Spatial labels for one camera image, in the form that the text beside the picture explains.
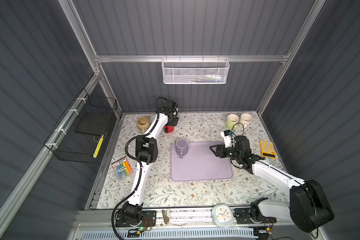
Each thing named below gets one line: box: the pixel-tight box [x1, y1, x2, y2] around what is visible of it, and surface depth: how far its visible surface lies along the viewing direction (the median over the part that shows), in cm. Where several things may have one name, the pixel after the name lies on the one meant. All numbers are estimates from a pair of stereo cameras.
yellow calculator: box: [260, 140, 277, 159], surface depth 101 cm
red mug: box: [164, 125, 175, 134], surface depth 107 cm
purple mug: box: [175, 138, 189, 159], surface depth 93 cm
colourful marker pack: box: [111, 156, 133, 181], surface depth 91 cm
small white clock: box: [211, 204, 234, 227], surface depth 74 cm
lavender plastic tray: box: [170, 141, 234, 182], surface depth 96 cm
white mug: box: [239, 113, 253, 129], surface depth 107 cm
